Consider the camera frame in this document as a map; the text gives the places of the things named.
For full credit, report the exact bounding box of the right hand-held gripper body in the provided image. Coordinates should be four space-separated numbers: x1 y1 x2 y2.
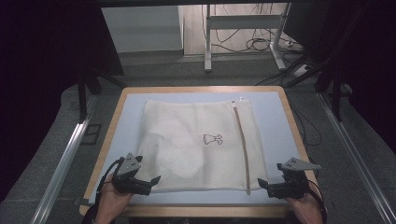
267 157 322 200

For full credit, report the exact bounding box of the white mesh laundry bag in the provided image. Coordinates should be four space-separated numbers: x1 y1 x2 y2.
135 96 269 196

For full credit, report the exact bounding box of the black metal stand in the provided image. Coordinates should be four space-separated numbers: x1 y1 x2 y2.
284 55 353 123
77 69 127 124

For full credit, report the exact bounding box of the aluminium floor rail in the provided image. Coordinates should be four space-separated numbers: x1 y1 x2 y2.
317 92 396 224
30 94 99 224

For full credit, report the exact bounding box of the white power strip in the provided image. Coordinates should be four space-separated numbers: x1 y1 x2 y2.
292 63 312 78

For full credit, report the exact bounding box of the person's right hand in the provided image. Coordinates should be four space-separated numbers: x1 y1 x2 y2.
284 189 325 224

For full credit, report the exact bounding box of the person's left hand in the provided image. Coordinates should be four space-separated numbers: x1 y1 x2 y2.
95 175 135 224

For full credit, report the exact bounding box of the white cabinet panel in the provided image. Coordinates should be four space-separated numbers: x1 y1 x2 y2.
101 5 185 54

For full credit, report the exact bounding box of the tangle of black floor cables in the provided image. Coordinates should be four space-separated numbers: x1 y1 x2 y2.
200 3 304 54

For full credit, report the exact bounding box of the white desk frame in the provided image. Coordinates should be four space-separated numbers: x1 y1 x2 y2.
204 3 292 73

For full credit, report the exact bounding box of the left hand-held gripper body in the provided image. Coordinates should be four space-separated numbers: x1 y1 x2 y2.
111 152 152 197

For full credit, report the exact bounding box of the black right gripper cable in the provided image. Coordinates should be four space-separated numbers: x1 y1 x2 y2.
307 178 329 224

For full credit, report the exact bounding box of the black floor cable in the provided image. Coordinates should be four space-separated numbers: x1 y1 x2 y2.
288 99 322 147

